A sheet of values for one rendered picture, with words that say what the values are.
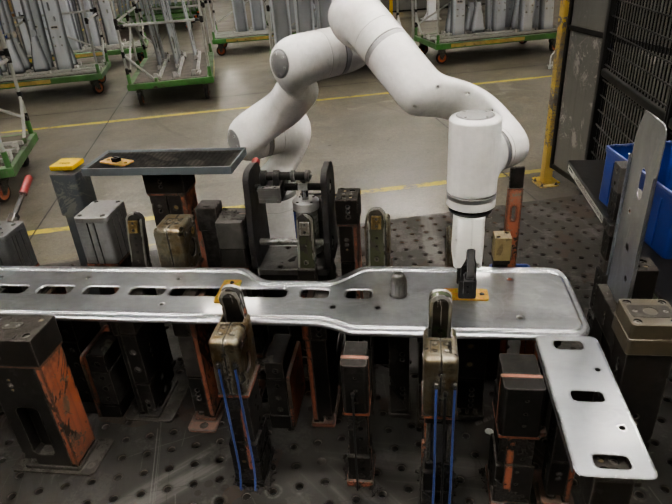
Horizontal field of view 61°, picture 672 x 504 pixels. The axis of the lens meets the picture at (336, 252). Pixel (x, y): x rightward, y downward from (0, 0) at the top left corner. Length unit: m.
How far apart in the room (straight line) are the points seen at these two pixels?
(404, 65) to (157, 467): 0.90
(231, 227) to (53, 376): 0.45
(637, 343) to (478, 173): 0.36
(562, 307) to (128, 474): 0.89
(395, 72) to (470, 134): 0.19
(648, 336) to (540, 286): 0.24
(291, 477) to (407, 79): 0.77
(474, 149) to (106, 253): 0.84
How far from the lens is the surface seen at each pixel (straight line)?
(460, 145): 0.95
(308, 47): 1.22
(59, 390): 1.23
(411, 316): 1.05
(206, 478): 1.23
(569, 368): 0.98
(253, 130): 1.50
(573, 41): 3.97
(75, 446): 1.31
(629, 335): 1.01
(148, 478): 1.27
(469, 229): 1.00
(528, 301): 1.12
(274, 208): 1.63
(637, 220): 1.07
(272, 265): 1.31
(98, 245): 1.38
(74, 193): 1.58
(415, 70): 1.03
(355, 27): 1.10
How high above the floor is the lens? 1.61
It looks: 29 degrees down
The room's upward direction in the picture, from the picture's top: 4 degrees counter-clockwise
